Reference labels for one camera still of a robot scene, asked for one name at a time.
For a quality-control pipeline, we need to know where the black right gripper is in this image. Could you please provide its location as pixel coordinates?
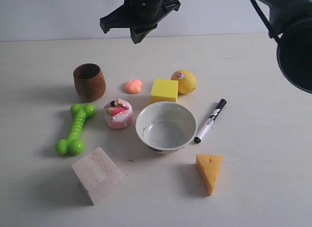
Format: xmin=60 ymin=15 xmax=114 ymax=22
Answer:
xmin=100 ymin=0 xmax=181 ymax=44

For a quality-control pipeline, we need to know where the small orange peach toy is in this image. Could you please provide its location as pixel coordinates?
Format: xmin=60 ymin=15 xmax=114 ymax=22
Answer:
xmin=124 ymin=79 xmax=142 ymax=94

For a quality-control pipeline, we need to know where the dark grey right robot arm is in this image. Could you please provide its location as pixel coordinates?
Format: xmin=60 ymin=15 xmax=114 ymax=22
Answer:
xmin=99 ymin=0 xmax=312 ymax=93

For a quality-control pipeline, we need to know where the yellow foam cube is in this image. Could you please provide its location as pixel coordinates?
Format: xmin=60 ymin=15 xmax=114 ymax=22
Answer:
xmin=151 ymin=79 xmax=178 ymax=103

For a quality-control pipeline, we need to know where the brown wooden cup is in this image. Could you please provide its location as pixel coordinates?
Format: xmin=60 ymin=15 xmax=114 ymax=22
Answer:
xmin=73 ymin=63 xmax=106 ymax=102

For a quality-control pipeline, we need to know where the yellow lemon with sticker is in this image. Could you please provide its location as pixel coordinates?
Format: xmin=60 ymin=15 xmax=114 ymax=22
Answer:
xmin=171 ymin=70 xmax=197 ymax=94

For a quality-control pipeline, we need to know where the pink strawberry cake toy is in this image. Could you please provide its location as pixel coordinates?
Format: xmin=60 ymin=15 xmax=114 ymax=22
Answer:
xmin=103 ymin=99 xmax=134 ymax=129

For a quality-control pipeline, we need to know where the white speckled ceramic bowl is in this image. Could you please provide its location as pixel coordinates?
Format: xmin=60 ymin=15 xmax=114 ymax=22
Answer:
xmin=135 ymin=101 xmax=197 ymax=154

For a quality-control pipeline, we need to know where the black and white marker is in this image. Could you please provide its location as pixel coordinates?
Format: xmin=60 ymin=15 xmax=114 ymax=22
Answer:
xmin=194 ymin=99 xmax=227 ymax=144

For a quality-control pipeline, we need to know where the green plastic bone toy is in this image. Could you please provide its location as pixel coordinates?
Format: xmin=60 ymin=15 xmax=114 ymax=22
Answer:
xmin=55 ymin=103 xmax=96 ymax=155

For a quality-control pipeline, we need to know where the light wooden block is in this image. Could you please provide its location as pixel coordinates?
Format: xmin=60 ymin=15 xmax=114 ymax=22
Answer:
xmin=71 ymin=147 xmax=122 ymax=205

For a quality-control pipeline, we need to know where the yellow cheese wedge toy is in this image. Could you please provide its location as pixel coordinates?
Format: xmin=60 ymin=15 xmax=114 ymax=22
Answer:
xmin=195 ymin=154 xmax=223 ymax=196

